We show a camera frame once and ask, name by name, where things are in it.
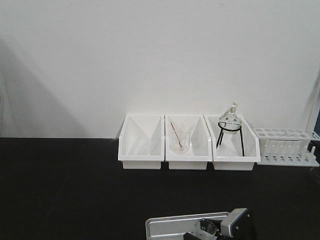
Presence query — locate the silver metal tray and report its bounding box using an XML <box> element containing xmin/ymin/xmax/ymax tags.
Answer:
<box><xmin>145</xmin><ymin>211</ymin><xmax>230</xmax><ymax>240</ymax></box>

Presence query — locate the clear glass cup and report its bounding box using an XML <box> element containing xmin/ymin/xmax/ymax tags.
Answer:
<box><xmin>169</xmin><ymin>121</ymin><xmax>194</xmax><ymax>154</ymax></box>

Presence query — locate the white left storage bin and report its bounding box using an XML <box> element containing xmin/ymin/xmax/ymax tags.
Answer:
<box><xmin>118</xmin><ymin>114</ymin><xmax>165</xmax><ymax>170</ymax></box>

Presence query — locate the white storage bin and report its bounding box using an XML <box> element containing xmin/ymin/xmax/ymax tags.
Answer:
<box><xmin>118</xmin><ymin>114</ymin><xmax>165</xmax><ymax>170</ymax></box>
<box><xmin>204</xmin><ymin>115</ymin><xmax>261</xmax><ymax>171</ymax></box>
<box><xmin>165</xmin><ymin>115</ymin><xmax>213</xmax><ymax>170</ymax></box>

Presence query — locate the red stirring rod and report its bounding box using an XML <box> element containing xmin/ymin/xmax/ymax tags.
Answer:
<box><xmin>170</xmin><ymin>121</ymin><xmax>183</xmax><ymax>149</ymax></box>

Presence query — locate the white right storage bin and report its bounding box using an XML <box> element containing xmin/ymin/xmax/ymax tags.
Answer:
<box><xmin>204</xmin><ymin>115</ymin><xmax>261</xmax><ymax>171</ymax></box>

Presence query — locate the clear glass beaker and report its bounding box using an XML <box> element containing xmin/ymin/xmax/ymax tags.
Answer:
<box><xmin>195</xmin><ymin>218</ymin><xmax>219</xmax><ymax>237</ymax></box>

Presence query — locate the glass flask on wire stand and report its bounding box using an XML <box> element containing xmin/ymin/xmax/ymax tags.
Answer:
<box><xmin>216</xmin><ymin>102</ymin><xmax>245</xmax><ymax>157</ymax></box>

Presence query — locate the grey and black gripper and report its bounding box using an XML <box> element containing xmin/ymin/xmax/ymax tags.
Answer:
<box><xmin>183</xmin><ymin>208</ymin><xmax>258</xmax><ymax>240</ymax></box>

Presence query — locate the white middle storage bin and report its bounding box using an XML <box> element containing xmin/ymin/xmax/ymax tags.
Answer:
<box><xmin>165</xmin><ymin>115</ymin><xmax>213</xmax><ymax>170</ymax></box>

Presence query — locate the white test tube rack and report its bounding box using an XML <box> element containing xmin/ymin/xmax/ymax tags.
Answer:
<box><xmin>253</xmin><ymin>127</ymin><xmax>320</xmax><ymax>167</ymax></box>

